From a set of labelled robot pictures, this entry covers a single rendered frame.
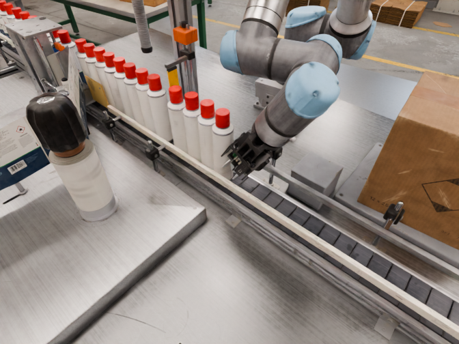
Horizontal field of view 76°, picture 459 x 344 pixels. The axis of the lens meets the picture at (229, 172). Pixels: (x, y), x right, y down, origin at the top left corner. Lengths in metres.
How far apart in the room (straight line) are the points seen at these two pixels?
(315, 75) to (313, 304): 0.45
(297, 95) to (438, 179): 0.39
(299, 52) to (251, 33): 0.10
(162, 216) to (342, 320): 0.44
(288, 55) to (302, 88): 0.12
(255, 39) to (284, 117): 0.17
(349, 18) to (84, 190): 0.80
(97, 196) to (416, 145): 0.68
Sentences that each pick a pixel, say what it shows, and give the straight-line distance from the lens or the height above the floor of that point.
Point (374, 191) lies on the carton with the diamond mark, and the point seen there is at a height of 0.91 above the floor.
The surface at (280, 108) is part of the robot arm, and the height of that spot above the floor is 1.19.
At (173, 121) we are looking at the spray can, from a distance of 0.79.
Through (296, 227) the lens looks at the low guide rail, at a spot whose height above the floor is 0.91.
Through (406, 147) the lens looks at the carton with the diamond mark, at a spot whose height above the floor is 1.06.
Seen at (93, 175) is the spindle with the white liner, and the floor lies 1.01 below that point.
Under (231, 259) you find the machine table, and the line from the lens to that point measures 0.71.
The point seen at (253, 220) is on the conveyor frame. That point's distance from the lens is 0.73.
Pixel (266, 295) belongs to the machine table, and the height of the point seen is 0.83.
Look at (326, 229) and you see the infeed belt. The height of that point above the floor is 0.88.
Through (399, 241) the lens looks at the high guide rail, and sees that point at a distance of 0.66.
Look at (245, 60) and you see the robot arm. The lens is 0.58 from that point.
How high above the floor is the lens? 1.45
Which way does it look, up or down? 45 degrees down
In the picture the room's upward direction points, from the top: straight up
